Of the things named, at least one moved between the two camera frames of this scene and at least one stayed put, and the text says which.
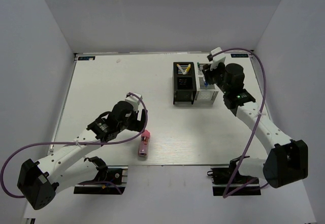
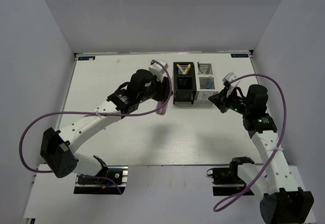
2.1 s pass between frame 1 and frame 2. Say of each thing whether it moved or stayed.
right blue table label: stayed
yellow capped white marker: stayed
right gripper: moved
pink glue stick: moved
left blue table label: stayed
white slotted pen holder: stayed
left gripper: moved
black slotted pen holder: stayed
